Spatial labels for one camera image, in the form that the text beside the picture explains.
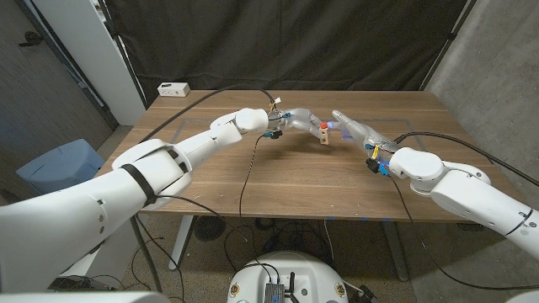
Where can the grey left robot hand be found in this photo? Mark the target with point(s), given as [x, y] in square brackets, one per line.
[301, 120]

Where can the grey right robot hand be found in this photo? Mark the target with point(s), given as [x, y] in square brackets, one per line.
[362, 132]

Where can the small wooden block with holes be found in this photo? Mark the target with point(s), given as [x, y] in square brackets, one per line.
[323, 135]

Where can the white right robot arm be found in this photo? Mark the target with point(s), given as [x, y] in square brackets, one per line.
[463, 189]

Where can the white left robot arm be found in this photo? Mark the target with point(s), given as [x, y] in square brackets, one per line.
[84, 210]

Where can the black backdrop curtain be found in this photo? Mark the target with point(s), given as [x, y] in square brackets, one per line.
[273, 42]

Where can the grey table leg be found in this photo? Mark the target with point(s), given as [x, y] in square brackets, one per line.
[396, 252]

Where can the white power strip box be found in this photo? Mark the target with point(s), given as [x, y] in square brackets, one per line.
[173, 89]

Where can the round black floor fan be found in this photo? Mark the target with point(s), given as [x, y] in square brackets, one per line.
[209, 228]

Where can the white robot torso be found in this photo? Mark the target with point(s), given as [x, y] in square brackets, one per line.
[311, 273]

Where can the white table leg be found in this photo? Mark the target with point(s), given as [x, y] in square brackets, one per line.
[181, 244]

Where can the grey device on torso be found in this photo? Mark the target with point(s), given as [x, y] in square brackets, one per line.
[274, 293]

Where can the white cabinet panel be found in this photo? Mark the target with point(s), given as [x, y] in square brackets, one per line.
[97, 54]

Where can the blue plastic bin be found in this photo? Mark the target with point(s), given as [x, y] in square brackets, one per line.
[59, 168]

